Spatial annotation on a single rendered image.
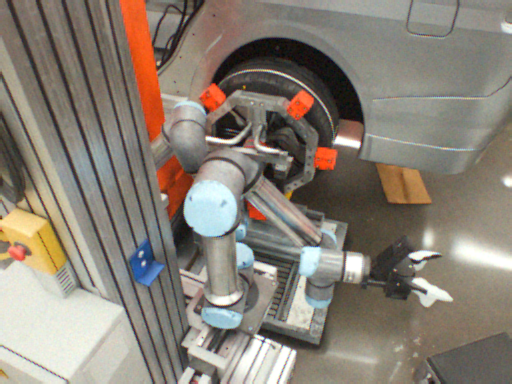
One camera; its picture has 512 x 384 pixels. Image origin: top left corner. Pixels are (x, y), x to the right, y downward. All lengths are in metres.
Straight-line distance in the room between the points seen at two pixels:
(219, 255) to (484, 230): 2.33
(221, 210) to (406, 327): 1.76
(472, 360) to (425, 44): 1.30
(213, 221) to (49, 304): 0.43
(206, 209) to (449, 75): 1.30
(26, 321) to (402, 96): 1.62
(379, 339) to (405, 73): 1.33
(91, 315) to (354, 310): 1.71
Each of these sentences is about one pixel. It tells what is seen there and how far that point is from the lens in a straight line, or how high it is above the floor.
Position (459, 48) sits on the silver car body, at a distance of 1.93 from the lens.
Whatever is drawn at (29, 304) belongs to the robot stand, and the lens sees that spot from 1.15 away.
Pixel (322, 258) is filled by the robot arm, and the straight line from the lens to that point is 1.09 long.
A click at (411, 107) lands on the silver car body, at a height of 1.08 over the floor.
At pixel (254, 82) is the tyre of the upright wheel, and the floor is 1.16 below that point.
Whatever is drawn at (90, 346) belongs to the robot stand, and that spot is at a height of 1.23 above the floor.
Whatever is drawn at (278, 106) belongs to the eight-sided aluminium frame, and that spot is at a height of 1.11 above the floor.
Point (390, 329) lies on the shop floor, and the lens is 2.51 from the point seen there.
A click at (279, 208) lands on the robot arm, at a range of 1.14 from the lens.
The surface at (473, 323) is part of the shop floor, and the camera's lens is 2.68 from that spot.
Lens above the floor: 2.09
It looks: 42 degrees down
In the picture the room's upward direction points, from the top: 1 degrees counter-clockwise
